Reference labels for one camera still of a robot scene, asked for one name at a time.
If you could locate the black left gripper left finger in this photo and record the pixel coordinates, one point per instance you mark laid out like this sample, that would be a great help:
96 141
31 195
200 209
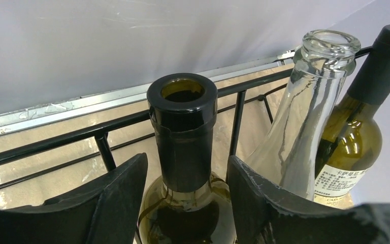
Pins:
104 210

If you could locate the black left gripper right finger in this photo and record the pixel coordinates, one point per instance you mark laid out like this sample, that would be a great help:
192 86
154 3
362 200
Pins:
266 213

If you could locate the dark open-neck wine bottle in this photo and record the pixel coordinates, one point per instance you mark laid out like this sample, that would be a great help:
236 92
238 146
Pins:
188 203

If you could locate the clear glass black-label bottle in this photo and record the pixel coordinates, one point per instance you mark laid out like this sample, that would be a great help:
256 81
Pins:
287 154

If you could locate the dark green labelled wine bottle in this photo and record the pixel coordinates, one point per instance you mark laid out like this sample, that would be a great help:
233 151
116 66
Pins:
352 140

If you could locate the black wire wine rack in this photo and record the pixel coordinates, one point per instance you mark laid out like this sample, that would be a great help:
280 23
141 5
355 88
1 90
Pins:
100 131

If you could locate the aluminium rail frame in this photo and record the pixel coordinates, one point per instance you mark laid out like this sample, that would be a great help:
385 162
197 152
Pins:
40 115

